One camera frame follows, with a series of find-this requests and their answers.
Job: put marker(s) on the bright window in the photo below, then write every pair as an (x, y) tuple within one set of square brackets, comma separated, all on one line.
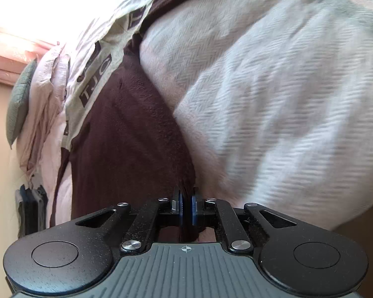
[(49, 3)]

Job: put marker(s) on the pink curtain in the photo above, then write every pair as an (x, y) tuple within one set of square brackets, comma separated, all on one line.
[(15, 56)]

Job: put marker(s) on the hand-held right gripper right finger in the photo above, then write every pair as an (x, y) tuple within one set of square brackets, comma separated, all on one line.
[(194, 214)]

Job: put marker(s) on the maroon knit sweater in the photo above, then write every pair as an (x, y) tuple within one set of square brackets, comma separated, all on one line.
[(127, 130)]

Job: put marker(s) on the pale printed bed sheet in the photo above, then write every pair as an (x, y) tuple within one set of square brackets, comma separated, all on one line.
[(115, 28)]

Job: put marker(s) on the pale pink textured blanket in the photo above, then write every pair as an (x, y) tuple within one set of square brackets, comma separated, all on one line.
[(267, 99)]

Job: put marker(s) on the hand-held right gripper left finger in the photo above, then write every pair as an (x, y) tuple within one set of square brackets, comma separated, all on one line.
[(180, 212)]

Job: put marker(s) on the pink crumpled pillow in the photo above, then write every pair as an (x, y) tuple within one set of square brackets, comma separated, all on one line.
[(40, 115)]

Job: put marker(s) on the grey-green pillow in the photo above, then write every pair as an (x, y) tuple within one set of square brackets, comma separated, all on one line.
[(20, 99)]

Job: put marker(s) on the dark cloth pile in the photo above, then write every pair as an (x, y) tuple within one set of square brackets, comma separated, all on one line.
[(31, 211)]

